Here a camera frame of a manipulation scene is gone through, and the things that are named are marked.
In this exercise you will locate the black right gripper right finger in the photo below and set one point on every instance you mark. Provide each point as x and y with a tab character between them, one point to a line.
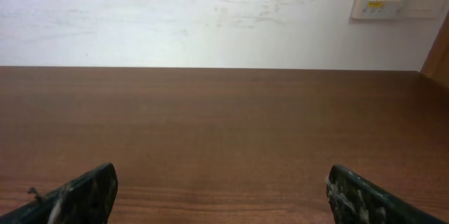
355	200

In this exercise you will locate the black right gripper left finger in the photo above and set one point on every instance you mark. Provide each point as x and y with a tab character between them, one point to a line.
88	198

